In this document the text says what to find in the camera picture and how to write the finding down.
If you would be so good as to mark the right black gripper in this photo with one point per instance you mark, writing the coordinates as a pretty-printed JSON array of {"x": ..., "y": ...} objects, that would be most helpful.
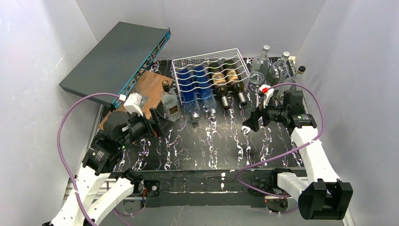
[{"x": 258, "y": 118}]

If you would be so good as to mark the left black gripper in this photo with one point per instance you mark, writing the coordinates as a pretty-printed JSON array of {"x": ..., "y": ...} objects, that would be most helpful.
[{"x": 156, "y": 122}]

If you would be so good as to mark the amber labelled bottle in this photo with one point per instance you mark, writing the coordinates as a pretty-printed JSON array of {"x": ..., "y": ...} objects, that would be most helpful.
[{"x": 170, "y": 101}]

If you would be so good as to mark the clear bottle blue label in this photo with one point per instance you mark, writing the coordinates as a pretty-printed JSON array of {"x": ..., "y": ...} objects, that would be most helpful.
[{"x": 293, "y": 79}]

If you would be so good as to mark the dark wine bottle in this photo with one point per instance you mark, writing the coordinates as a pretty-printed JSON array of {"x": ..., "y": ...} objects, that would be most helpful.
[
  {"x": 234, "y": 81},
  {"x": 220, "y": 84}
]

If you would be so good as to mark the clear bottle green label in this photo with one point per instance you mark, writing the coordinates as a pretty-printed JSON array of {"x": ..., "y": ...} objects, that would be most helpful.
[{"x": 260, "y": 66}]

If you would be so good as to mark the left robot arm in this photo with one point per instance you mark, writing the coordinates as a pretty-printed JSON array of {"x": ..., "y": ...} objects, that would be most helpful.
[{"x": 121, "y": 129}]

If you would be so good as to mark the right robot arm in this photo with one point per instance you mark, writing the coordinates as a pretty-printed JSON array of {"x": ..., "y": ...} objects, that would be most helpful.
[{"x": 324, "y": 196}]

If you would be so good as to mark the large silver wrench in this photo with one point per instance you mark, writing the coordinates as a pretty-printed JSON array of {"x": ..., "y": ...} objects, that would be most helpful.
[{"x": 245, "y": 130}]

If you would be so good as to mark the small silver wrench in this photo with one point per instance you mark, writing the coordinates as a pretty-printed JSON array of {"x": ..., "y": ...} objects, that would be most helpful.
[{"x": 257, "y": 98}]

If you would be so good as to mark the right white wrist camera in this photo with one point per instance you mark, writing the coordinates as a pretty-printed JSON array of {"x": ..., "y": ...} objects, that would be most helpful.
[{"x": 265, "y": 92}]

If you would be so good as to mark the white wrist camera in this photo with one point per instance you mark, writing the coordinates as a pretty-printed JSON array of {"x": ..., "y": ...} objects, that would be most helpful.
[
  {"x": 265, "y": 92},
  {"x": 131, "y": 104}
]

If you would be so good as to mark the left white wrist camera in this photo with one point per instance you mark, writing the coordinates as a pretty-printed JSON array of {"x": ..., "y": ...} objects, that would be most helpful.
[{"x": 131, "y": 104}]

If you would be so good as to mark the aluminium frame rail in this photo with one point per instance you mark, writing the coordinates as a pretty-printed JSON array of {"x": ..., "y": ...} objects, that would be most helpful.
[{"x": 204, "y": 181}]

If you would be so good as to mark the grey network switch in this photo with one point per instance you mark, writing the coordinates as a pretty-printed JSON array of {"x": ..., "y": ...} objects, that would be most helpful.
[{"x": 117, "y": 61}]

